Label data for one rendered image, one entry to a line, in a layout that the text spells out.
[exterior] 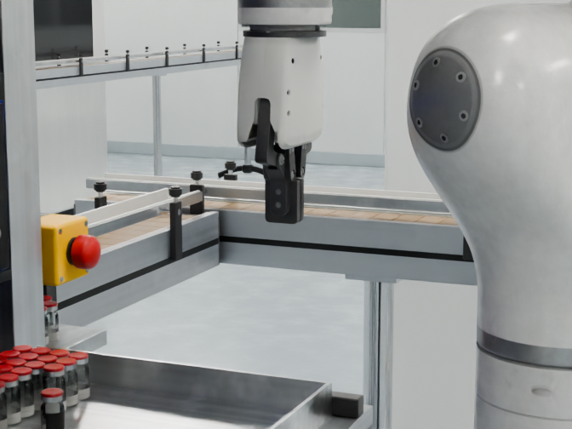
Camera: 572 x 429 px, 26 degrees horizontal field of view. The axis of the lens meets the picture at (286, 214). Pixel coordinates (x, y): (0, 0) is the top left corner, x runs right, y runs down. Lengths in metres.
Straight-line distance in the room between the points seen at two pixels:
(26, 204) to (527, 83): 0.76
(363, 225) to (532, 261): 1.19
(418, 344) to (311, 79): 1.61
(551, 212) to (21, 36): 0.74
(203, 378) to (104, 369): 0.12
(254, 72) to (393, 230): 0.93
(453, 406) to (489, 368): 1.82
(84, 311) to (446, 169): 0.99
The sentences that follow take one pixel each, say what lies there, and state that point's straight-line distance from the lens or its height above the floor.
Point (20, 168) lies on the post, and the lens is 1.38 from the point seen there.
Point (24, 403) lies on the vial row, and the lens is 1.25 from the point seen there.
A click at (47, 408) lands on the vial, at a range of 1.18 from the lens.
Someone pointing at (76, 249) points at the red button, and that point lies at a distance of 1.45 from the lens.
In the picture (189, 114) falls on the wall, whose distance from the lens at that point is 10.14.
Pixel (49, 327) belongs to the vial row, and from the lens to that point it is 1.51.
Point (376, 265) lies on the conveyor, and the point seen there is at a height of 0.86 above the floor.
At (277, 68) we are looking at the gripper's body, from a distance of 1.08.
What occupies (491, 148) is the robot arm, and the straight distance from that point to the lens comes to 0.77.
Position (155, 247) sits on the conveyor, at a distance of 1.89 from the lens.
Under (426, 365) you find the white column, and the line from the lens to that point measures 2.68.
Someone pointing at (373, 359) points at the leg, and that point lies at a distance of 2.09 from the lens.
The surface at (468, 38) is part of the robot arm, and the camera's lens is 0.78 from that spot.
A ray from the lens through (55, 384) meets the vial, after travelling 1.25.
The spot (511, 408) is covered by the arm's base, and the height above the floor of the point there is 1.01.
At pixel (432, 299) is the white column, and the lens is 2.64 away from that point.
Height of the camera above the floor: 1.29
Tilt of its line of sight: 10 degrees down
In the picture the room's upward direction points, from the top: straight up
